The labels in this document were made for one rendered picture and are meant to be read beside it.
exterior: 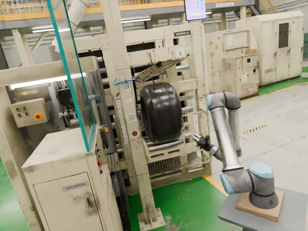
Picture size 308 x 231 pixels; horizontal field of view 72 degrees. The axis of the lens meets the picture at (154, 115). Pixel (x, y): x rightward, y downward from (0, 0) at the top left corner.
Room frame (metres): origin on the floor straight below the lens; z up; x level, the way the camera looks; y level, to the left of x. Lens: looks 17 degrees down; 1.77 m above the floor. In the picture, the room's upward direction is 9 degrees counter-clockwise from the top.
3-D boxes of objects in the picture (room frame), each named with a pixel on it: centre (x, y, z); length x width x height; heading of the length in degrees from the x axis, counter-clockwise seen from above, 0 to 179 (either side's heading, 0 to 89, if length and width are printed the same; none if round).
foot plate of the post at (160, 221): (1.93, 0.21, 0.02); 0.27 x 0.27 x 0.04; 10
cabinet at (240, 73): (6.28, -2.71, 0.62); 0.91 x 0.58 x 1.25; 110
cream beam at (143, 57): (2.31, -0.11, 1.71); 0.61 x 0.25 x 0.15; 100
